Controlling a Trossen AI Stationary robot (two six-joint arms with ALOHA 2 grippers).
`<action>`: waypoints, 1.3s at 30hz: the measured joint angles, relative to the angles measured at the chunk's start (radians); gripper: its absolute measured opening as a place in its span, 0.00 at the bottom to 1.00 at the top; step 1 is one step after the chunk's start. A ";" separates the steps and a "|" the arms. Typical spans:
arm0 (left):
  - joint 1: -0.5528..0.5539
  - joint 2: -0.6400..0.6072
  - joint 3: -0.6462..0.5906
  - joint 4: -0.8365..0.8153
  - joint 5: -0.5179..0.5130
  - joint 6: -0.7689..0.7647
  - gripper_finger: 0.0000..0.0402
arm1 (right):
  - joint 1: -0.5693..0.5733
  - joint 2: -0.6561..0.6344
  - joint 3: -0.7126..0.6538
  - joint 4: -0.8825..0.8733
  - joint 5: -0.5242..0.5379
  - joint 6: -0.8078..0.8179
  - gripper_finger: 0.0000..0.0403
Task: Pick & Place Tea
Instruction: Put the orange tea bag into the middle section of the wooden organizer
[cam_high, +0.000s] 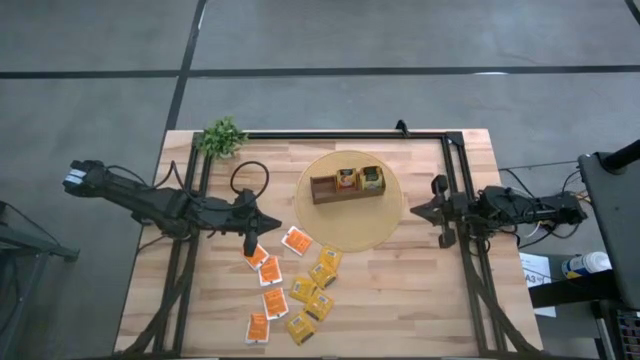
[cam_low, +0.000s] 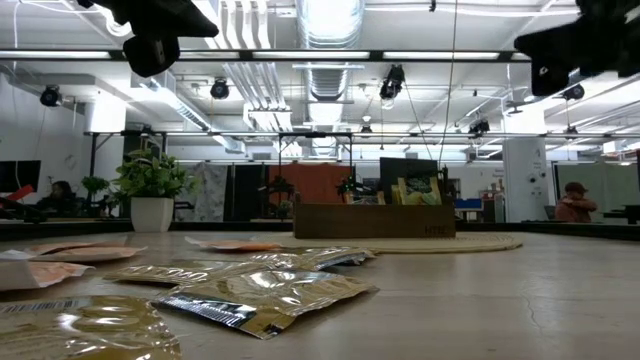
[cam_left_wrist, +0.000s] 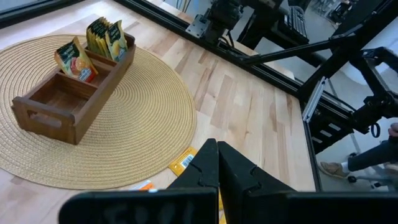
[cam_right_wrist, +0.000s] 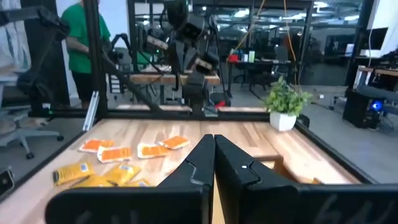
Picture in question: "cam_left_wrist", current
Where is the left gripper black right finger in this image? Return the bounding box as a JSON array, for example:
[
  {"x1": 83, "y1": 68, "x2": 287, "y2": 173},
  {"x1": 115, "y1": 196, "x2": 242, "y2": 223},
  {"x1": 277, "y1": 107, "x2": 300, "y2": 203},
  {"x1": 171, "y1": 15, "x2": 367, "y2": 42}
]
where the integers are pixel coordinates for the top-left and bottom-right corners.
[{"x1": 218, "y1": 141, "x2": 398, "y2": 224}]

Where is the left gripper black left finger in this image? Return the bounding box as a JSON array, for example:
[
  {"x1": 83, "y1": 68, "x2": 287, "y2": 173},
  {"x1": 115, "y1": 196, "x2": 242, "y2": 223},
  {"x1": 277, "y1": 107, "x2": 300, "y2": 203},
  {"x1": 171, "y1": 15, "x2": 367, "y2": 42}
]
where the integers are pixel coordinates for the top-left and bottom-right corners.
[{"x1": 58, "y1": 138, "x2": 220, "y2": 224}]

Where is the yellow tea bag packet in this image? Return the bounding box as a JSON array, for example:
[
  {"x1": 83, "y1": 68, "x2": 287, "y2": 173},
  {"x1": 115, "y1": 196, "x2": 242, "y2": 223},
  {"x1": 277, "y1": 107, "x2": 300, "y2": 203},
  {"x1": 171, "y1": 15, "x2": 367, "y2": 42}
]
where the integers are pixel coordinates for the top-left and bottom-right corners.
[
  {"x1": 216, "y1": 186, "x2": 228, "y2": 224},
  {"x1": 168, "y1": 146, "x2": 199, "y2": 177},
  {"x1": 54, "y1": 35, "x2": 99, "y2": 83}
]

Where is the brown wooden tea box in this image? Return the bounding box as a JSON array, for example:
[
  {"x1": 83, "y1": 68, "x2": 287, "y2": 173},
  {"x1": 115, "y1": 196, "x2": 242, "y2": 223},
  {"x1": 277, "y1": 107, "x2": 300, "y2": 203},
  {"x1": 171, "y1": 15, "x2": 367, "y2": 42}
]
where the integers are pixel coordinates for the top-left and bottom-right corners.
[{"x1": 11, "y1": 32, "x2": 137, "y2": 146}]

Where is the silver packet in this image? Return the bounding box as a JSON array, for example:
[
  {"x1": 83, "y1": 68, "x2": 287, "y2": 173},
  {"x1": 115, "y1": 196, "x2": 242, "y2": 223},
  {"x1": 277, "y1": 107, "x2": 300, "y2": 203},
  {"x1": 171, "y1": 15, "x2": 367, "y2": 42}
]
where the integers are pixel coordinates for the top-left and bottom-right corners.
[{"x1": 94, "y1": 17, "x2": 104, "y2": 57}]

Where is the orange tea bag packet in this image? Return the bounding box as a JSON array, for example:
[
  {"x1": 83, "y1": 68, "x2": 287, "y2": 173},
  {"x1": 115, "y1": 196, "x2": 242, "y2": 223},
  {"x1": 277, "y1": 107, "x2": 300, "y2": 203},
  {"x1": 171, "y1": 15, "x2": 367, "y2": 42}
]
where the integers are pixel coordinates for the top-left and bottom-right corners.
[{"x1": 129, "y1": 179, "x2": 155, "y2": 191}]

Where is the person's shoe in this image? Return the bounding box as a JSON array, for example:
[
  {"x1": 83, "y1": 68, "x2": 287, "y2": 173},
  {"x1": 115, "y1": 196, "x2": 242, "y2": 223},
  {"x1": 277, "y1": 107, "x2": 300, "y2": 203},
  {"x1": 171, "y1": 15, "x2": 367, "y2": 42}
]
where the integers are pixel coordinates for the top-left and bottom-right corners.
[{"x1": 319, "y1": 161, "x2": 351, "y2": 179}]

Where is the round woven straw placemat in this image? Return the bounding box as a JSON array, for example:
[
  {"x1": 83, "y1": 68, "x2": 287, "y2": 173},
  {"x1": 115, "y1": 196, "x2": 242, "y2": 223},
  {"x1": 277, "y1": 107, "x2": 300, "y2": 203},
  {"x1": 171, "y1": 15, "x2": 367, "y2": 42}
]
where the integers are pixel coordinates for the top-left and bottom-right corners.
[{"x1": 0, "y1": 34, "x2": 197, "y2": 190}]

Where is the office chair base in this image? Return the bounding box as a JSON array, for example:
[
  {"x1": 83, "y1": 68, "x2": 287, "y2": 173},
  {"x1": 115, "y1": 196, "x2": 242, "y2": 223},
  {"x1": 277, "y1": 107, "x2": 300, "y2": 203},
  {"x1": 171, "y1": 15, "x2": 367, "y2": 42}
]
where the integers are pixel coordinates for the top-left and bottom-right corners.
[{"x1": 346, "y1": 173, "x2": 398, "y2": 191}]

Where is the person's leg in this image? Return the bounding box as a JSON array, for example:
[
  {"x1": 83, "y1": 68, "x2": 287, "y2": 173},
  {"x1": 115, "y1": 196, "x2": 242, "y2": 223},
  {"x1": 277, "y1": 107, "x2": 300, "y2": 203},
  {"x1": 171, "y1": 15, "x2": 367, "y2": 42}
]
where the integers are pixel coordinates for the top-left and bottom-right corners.
[{"x1": 346, "y1": 136, "x2": 398, "y2": 174}]

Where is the silver aluminium extrusion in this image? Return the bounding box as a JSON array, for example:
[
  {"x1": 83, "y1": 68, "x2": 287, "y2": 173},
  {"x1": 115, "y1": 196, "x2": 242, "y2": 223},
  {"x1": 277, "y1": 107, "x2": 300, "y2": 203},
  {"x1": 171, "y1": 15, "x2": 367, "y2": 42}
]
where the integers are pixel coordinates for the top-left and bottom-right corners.
[{"x1": 302, "y1": 76, "x2": 328, "y2": 123}]

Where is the black equipment stand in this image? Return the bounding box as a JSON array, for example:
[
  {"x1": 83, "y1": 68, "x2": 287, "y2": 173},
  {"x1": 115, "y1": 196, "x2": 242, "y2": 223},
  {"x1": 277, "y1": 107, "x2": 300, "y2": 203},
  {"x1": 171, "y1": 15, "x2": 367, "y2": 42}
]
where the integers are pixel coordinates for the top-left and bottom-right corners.
[{"x1": 351, "y1": 46, "x2": 398, "y2": 134}]

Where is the black desk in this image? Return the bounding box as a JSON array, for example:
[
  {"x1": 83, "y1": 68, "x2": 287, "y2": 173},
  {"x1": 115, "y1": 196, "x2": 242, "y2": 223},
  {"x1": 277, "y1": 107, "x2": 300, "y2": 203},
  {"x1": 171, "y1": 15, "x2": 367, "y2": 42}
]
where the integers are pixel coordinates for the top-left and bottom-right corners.
[{"x1": 239, "y1": 0, "x2": 312, "y2": 47}]

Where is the black keyboard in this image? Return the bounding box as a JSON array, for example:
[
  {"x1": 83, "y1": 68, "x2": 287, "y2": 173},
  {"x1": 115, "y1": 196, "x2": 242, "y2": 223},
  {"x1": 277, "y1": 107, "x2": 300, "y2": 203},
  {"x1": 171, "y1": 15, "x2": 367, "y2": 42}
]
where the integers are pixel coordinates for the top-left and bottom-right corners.
[{"x1": 284, "y1": 6, "x2": 309, "y2": 44}]

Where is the black aluminium table frame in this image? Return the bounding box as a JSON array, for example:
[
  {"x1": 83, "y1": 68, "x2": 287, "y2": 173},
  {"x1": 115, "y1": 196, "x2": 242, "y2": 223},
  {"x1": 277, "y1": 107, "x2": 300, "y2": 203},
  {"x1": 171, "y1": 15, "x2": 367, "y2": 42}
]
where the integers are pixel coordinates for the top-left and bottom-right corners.
[{"x1": 0, "y1": 0, "x2": 398, "y2": 192}]

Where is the silver metal bracket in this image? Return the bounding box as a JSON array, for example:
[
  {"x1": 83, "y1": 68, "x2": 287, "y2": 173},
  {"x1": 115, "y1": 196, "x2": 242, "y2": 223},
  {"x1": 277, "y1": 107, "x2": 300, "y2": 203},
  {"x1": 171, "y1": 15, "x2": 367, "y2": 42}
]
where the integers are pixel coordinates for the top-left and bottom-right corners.
[{"x1": 185, "y1": 14, "x2": 210, "y2": 39}]

